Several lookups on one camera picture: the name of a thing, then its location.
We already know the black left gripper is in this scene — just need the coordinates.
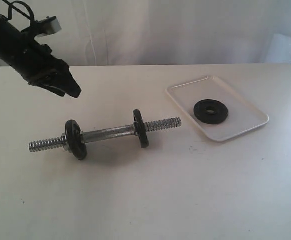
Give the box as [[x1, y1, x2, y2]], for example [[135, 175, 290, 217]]
[[20, 39, 82, 99]]

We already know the chrome threaded dumbbell bar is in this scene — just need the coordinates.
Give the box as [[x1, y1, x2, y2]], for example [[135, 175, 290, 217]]
[[28, 117, 182, 153]]

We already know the black weight plate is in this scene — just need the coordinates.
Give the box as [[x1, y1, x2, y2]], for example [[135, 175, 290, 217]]
[[133, 109, 149, 149], [65, 119, 88, 161], [193, 99, 229, 125]]

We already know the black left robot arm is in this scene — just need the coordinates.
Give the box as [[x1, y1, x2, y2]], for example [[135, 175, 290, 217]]
[[0, 0, 82, 99]]

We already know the white curtain backdrop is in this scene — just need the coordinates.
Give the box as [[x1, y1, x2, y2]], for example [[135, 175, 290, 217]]
[[27, 0, 291, 66]]

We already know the white plastic tray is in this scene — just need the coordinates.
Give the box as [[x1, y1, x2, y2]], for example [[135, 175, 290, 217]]
[[166, 75, 270, 143]]

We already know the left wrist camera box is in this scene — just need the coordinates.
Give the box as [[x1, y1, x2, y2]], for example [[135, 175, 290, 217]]
[[35, 16, 62, 38]]

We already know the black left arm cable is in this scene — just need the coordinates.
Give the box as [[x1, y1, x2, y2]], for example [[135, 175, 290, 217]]
[[2, 0, 36, 22]]

